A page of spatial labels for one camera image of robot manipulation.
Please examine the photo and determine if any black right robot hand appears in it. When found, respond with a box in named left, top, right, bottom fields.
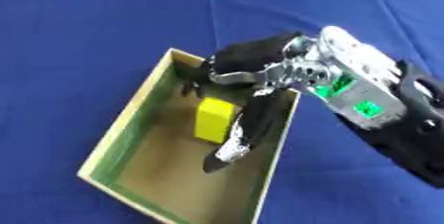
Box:
left=180, top=31, right=326, bottom=173

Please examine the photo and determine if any tan cardboard box green inside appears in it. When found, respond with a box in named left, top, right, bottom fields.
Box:
left=76, top=48, right=302, bottom=224

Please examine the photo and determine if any yellow rectangular block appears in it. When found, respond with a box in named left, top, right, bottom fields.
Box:
left=192, top=97, right=238, bottom=145

